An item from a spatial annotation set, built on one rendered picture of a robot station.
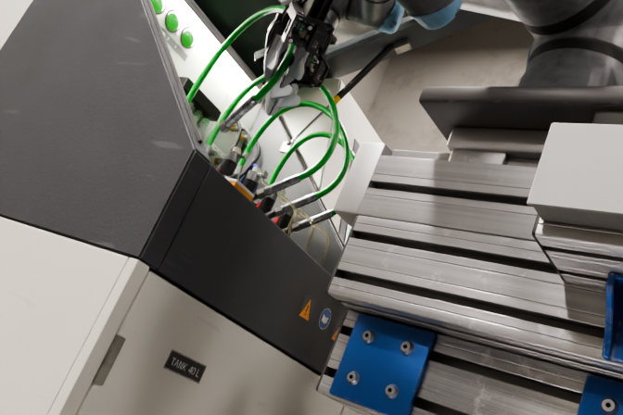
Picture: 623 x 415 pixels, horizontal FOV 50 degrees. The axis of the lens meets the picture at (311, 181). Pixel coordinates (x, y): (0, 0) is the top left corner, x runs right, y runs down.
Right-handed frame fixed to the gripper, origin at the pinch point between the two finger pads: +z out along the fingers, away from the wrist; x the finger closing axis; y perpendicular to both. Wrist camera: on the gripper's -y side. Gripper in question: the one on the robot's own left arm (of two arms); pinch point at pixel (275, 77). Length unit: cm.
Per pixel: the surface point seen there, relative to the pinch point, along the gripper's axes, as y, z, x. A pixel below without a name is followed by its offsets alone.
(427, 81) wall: -352, 87, 220
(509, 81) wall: -303, 52, 251
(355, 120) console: -51, 23, 42
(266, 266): 30.6, 18.8, 2.2
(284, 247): 27.0, 17.0, 5.0
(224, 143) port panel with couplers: -41, 36, 7
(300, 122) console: -46, 26, 25
